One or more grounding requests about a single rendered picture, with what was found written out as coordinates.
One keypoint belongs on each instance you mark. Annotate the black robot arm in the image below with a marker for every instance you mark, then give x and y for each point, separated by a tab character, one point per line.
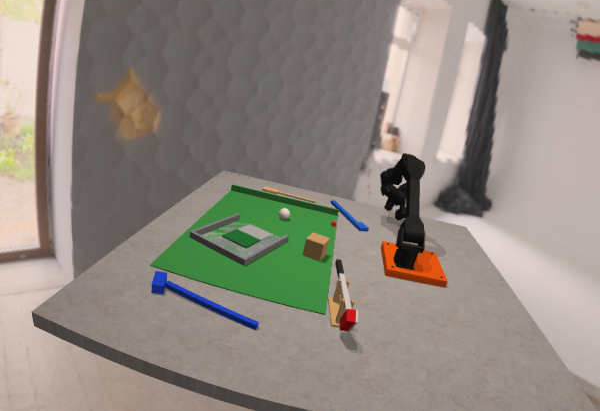
412	229

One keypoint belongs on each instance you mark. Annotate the red golf putter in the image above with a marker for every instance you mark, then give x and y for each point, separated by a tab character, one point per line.
350	317

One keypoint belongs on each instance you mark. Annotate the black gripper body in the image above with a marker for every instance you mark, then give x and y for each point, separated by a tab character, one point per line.
400	199

